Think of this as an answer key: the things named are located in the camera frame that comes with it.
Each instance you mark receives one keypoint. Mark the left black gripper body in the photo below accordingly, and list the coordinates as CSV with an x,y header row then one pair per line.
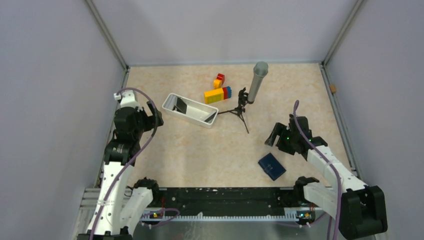
x,y
145,123

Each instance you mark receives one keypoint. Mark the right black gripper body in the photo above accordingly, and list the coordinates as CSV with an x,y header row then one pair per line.
x,y
286,140

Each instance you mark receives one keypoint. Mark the blue leather card holder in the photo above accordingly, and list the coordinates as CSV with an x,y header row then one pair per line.
x,y
271,166

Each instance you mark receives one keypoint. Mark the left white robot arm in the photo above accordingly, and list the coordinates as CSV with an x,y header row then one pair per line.
x,y
112,218

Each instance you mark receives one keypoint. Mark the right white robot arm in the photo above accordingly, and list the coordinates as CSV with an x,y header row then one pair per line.
x,y
358,209

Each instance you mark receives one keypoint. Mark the black card in tray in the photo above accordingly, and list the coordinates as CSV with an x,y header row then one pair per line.
x,y
210,117
180,106

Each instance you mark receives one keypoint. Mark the black mini tripod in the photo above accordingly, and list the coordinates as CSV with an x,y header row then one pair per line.
x,y
240,109

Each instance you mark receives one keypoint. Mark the red blue toy block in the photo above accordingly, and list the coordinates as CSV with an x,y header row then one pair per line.
x,y
227,92

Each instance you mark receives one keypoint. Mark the white rectangular tray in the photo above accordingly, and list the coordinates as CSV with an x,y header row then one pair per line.
x,y
196,111

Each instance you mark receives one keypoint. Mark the grey microphone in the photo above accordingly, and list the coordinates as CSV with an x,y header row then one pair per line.
x,y
260,71

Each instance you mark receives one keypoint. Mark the yellow toy block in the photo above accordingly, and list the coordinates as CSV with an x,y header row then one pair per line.
x,y
213,96

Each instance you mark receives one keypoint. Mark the small orange toy block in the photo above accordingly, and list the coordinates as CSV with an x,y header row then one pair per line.
x,y
217,83

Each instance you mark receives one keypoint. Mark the small red toy block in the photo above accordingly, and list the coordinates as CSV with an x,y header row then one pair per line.
x,y
220,77

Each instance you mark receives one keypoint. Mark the small brown wall object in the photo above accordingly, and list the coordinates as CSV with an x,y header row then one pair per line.
x,y
332,88

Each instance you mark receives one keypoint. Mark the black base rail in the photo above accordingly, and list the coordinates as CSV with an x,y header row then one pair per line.
x,y
227,201

